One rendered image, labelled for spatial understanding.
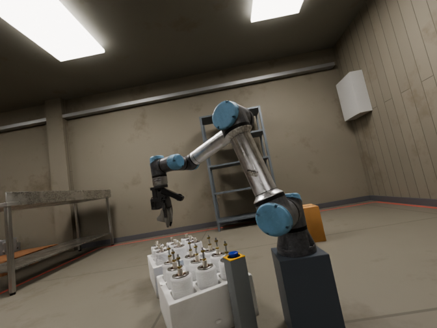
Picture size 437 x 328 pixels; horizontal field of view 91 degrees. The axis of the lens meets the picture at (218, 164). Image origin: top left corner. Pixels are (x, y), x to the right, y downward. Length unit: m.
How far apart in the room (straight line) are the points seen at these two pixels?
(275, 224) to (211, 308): 0.51
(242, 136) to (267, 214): 0.30
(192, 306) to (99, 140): 3.74
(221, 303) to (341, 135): 3.55
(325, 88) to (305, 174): 1.54
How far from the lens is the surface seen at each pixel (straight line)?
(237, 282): 0.96
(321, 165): 3.98
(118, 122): 4.34
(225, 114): 0.83
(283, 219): 0.75
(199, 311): 1.08
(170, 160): 1.05
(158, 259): 1.59
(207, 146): 1.06
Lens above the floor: 0.60
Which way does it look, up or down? 7 degrees up
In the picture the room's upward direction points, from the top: 10 degrees counter-clockwise
